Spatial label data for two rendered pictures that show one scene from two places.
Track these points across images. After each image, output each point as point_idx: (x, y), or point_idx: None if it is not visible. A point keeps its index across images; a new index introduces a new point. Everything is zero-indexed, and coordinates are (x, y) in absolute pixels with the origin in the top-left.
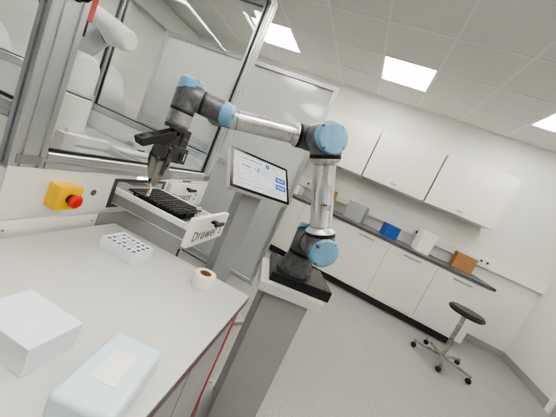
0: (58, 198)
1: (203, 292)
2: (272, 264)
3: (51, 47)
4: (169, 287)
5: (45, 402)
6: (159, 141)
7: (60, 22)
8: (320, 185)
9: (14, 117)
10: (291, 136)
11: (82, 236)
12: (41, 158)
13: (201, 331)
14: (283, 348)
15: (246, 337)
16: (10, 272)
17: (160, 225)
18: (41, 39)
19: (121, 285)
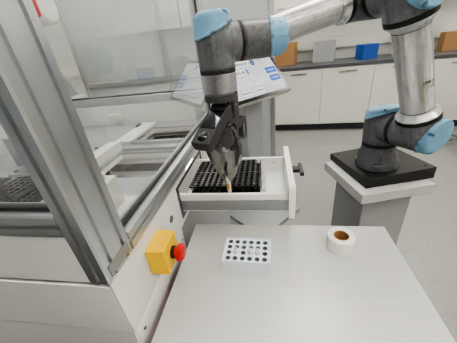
0: (166, 263)
1: (354, 256)
2: (353, 169)
3: (37, 109)
4: (328, 276)
5: None
6: (222, 131)
7: (15, 55)
8: (418, 60)
9: (73, 234)
10: (341, 13)
11: (197, 267)
12: (126, 243)
13: (424, 319)
14: (395, 234)
15: None
16: None
17: (252, 207)
18: (18, 108)
19: (299, 313)
